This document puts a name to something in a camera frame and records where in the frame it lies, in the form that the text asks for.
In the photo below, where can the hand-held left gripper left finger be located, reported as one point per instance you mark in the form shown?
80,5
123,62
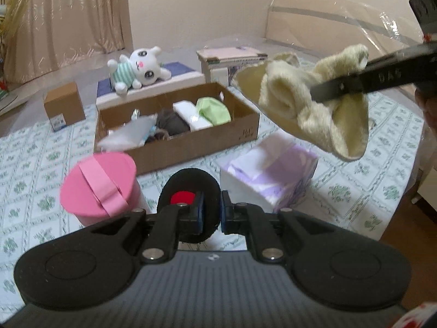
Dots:
200,211

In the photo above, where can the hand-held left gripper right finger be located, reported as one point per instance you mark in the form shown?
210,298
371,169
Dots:
224,211

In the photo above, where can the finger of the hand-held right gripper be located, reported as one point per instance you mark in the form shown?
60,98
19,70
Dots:
375,75

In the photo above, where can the black and red sock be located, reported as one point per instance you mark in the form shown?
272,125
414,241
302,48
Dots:
191,182

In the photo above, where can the large cardboard box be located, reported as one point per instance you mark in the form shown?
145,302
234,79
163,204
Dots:
191,150

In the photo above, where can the cream fuzzy sock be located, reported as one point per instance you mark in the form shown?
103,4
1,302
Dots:
307,119

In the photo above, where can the brown fuzzy scrunchie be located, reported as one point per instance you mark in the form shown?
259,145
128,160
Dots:
158,136

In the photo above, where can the light green cloth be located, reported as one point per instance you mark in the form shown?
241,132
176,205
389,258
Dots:
213,111

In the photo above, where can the white towel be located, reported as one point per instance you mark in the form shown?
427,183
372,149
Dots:
186,109

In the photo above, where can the clear plastic bag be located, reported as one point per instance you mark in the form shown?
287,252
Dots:
129,133

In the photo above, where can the plastic wrapped headboard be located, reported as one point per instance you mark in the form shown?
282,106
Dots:
341,24

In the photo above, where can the purple tissue pack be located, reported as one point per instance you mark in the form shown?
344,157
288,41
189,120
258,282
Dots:
273,167

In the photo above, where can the dark grey cloth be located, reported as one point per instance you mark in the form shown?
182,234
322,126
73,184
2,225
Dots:
172,123

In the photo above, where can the pink lidded container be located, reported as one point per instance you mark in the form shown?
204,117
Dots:
99,177

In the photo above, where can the white box with blue top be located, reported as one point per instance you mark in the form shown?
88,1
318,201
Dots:
184,79

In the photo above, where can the pink topped flat box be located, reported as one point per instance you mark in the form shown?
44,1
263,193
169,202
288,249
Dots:
228,52

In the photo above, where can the white bunny plush toy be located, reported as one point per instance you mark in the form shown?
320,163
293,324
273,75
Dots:
145,65

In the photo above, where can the small closed cardboard box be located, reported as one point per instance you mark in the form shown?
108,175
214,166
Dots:
63,104

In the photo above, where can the red white patterned cloth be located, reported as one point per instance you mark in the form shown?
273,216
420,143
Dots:
425,317

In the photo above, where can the beige curtain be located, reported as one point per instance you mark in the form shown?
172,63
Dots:
68,24

